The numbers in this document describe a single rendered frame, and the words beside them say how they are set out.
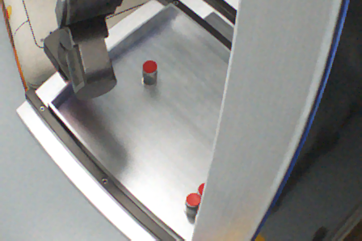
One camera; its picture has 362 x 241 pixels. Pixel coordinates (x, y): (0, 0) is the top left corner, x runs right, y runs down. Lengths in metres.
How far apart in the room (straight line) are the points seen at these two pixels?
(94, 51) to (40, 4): 1.12
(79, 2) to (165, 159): 0.32
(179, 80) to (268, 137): 0.70
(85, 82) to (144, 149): 0.23
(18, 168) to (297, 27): 1.77
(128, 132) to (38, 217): 0.94
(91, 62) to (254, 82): 0.49
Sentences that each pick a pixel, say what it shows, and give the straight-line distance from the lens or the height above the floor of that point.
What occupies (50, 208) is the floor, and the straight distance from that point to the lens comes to 2.04.
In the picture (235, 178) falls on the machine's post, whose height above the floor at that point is 1.38.
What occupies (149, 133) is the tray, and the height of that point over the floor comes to 0.88.
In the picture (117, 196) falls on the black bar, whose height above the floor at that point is 0.90.
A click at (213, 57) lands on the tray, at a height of 0.88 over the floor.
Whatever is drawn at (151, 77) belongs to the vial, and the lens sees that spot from 1.15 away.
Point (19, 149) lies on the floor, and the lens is 2.13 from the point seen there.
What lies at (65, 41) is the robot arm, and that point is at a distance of 0.99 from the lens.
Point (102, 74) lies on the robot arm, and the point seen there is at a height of 1.10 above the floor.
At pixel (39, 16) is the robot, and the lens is 2.02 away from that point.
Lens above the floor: 1.90
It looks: 61 degrees down
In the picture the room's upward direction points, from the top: 6 degrees clockwise
